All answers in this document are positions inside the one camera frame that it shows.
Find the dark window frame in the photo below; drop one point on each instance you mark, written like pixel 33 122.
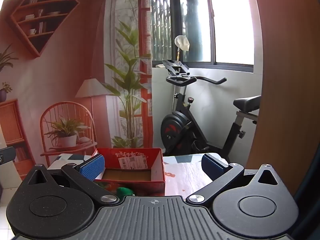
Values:
pixel 190 63

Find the white cloth on stick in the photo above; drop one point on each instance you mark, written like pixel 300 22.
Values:
pixel 182 42

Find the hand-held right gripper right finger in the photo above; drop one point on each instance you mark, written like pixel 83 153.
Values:
pixel 212 166

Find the red strawberry cardboard box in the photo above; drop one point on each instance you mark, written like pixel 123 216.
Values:
pixel 135 166

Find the green plush toy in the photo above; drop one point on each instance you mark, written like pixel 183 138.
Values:
pixel 125 191

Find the black exercise bike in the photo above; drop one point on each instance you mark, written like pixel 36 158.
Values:
pixel 185 125

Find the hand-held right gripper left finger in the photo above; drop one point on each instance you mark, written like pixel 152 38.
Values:
pixel 91 168

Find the brown wooden panel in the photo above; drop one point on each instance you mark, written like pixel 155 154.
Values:
pixel 280 80

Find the printed room wall backdrop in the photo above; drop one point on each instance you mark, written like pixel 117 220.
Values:
pixel 75 67

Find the dark grey device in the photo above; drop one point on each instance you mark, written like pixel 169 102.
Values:
pixel 6 155

